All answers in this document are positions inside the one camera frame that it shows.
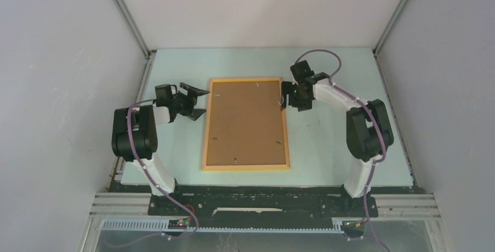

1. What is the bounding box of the aluminium corner post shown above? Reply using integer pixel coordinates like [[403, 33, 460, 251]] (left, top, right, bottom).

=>
[[373, 0, 410, 58], [113, 0, 151, 59]]

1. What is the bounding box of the left aluminium corner post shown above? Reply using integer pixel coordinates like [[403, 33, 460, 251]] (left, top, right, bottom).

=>
[[113, 0, 151, 59]]

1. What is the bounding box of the brown cardboard backing board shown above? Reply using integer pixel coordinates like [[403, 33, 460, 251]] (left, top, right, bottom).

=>
[[206, 80, 288, 166]]

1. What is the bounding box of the grey slotted cable duct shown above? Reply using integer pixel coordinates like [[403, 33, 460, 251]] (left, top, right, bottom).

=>
[[100, 218, 344, 234]]

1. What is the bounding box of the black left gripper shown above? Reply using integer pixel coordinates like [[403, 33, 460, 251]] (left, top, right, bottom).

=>
[[170, 83, 209, 121]]

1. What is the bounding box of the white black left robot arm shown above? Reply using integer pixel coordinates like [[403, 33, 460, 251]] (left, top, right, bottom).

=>
[[111, 82, 210, 215]]

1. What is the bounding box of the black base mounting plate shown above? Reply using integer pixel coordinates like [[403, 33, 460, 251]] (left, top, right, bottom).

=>
[[148, 185, 378, 230]]

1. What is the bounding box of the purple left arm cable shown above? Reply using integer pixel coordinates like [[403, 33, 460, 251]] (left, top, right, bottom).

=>
[[127, 97, 200, 241]]

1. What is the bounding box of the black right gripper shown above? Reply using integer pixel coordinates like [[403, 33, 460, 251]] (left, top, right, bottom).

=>
[[281, 81, 313, 112]]

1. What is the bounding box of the orange wooden picture frame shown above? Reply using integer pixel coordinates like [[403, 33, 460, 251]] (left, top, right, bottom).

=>
[[201, 77, 291, 172]]

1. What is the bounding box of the aluminium front rail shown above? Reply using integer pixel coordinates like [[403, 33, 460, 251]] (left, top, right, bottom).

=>
[[90, 192, 441, 221]]

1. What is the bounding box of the right aluminium corner post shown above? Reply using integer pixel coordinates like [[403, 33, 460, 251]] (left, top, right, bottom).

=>
[[373, 0, 410, 58]]

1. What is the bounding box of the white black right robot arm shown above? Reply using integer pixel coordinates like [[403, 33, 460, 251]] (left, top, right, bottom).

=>
[[281, 60, 394, 216]]

